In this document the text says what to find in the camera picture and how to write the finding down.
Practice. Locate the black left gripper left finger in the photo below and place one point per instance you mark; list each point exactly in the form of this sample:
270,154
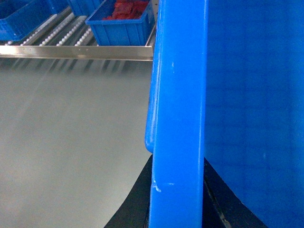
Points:
134,211

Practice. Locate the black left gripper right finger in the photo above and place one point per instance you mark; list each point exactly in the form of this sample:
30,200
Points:
221,207

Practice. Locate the large blue plastic crate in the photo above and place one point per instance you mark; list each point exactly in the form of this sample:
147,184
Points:
228,88

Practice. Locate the metal roller shelf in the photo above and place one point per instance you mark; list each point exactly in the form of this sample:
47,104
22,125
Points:
65,36

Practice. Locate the blue bin with red parts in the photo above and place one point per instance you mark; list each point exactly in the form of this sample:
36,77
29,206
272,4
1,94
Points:
122,22

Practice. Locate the blue bin far left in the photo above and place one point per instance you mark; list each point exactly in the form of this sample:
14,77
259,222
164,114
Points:
18,18

